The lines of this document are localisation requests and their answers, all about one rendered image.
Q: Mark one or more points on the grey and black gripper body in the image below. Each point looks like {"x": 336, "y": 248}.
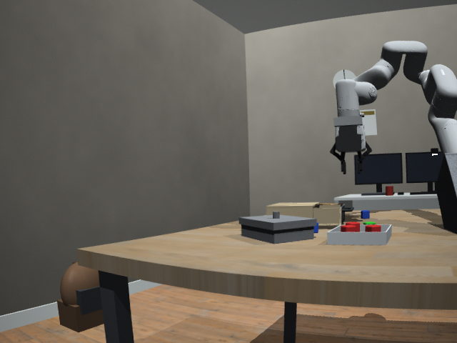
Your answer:
{"x": 350, "y": 138}

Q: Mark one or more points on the red block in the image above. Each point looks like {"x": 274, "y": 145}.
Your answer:
{"x": 348, "y": 228}
{"x": 357, "y": 224}
{"x": 373, "y": 228}

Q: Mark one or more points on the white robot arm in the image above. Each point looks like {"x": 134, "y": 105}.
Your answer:
{"x": 439, "y": 86}

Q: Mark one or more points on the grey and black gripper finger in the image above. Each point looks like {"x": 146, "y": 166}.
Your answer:
{"x": 340, "y": 157}
{"x": 361, "y": 157}

